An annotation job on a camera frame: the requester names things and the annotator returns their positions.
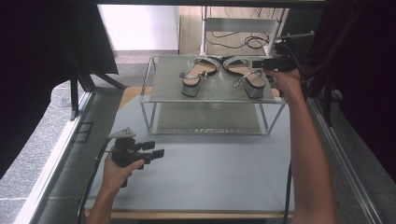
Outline black curtain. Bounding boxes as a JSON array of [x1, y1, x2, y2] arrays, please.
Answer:
[[0, 0, 120, 181], [307, 0, 396, 183]]

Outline black metal stand legs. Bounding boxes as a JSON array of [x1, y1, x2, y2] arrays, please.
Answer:
[[276, 12, 335, 127], [68, 55, 128, 121]]

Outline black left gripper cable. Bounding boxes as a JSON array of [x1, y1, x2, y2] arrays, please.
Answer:
[[77, 139, 112, 224]]

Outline black rhinestone strap sandal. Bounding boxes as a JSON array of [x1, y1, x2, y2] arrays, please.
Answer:
[[221, 56, 267, 100], [178, 56, 220, 98]]

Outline person's left hand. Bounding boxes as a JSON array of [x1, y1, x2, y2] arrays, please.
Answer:
[[102, 152, 146, 195]]

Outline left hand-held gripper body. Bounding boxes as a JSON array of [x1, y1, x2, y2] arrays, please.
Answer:
[[107, 127, 147, 168]]

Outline white cabinet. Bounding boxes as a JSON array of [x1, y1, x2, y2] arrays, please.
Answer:
[[97, 4, 181, 52]]

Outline two-tier metal shoe rack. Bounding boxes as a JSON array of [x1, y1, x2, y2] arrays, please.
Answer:
[[138, 54, 288, 136]]

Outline white metal stand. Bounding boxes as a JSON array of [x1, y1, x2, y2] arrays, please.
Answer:
[[200, 6, 288, 75]]

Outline grey table mat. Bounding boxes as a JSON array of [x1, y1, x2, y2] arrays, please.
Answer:
[[84, 92, 295, 217]]

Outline aluminium frame rail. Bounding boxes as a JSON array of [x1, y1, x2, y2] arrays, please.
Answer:
[[310, 96, 383, 224], [12, 91, 95, 224]]

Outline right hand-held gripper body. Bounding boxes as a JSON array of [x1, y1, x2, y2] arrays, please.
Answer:
[[271, 31, 316, 73]]

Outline person's right hand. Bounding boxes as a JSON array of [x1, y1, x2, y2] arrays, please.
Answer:
[[264, 70, 305, 105]]

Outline black floor cables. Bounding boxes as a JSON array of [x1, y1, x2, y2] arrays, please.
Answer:
[[205, 7, 302, 60]]

